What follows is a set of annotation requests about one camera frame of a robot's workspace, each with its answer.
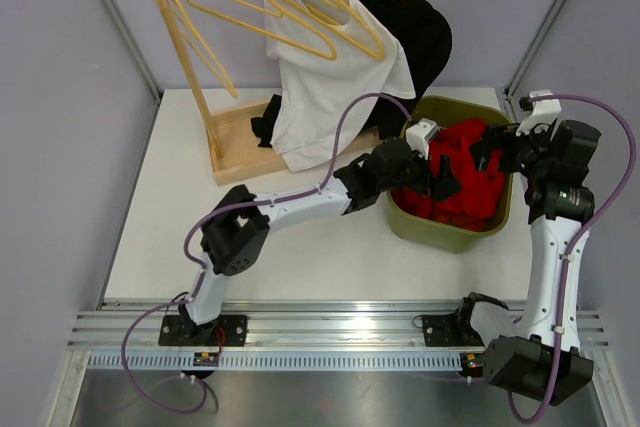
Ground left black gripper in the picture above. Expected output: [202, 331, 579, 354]
[377, 143, 460, 202]

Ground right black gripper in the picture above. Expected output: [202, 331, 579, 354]
[469, 118, 558, 181]

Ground red t shirt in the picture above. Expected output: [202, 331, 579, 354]
[447, 118, 506, 186]
[391, 118, 507, 232]

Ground yellow hanger of red shirt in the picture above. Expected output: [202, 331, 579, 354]
[252, 0, 387, 61]
[186, 0, 337, 61]

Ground white t shirt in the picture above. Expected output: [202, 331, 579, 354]
[265, 0, 416, 172]

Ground yellow hanger of front red shirt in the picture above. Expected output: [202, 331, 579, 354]
[186, 0, 337, 61]

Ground yellow hanger of orange shirt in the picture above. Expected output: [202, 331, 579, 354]
[153, 0, 238, 99]

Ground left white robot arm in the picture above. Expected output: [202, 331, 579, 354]
[178, 139, 462, 345]

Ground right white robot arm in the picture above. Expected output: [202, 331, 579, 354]
[453, 120, 601, 406]

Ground black t shirt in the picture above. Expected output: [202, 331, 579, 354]
[251, 0, 452, 148]

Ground green plastic basket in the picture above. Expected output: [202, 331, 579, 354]
[387, 96, 513, 253]

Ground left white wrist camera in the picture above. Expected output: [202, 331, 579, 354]
[405, 118, 440, 160]

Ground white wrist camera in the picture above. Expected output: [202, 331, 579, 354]
[405, 118, 440, 160]
[516, 90, 561, 137]

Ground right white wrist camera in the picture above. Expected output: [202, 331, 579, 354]
[516, 90, 561, 137]

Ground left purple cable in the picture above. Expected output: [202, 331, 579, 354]
[121, 92, 416, 416]

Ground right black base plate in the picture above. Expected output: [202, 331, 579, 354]
[413, 314, 514, 348]

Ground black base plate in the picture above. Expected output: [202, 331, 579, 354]
[158, 314, 248, 347]
[413, 314, 514, 348]

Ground right aluminium frame post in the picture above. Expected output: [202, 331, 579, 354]
[504, 0, 569, 100]

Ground aluminium frame post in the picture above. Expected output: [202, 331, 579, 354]
[100, 0, 162, 104]
[504, 0, 569, 100]

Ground grey slotted cable duct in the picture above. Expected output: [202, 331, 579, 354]
[87, 351, 464, 372]

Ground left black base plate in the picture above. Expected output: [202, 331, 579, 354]
[158, 314, 248, 347]

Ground aluminium mounting rail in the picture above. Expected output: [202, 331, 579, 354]
[64, 299, 612, 353]

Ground left aluminium frame post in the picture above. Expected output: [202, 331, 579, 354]
[100, 0, 162, 104]

